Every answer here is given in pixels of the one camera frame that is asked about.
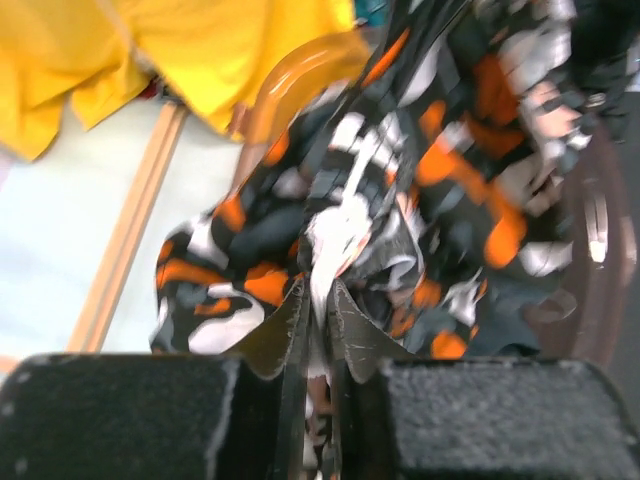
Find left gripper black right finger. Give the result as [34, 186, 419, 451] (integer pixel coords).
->
[327, 282, 639, 479]

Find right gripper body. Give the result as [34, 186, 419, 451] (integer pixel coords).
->
[570, 0, 639, 140]

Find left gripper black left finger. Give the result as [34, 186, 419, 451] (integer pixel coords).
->
[1, 279, 306, 479]

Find orange black camouflage shorts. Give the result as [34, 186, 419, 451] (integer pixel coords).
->
[149, 0, 596, 480]

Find dark navy shorts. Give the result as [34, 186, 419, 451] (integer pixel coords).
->
[463, 282, 577, 358]

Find yellow shorts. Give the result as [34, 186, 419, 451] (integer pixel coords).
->
[1, 1, 355, 161]

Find translucent pink laundry basket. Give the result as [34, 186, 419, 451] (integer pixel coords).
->
[230, 31, 637, 366]

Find wooden clothes rack frame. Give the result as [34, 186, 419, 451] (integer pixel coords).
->
[67, 101, 187, 353]

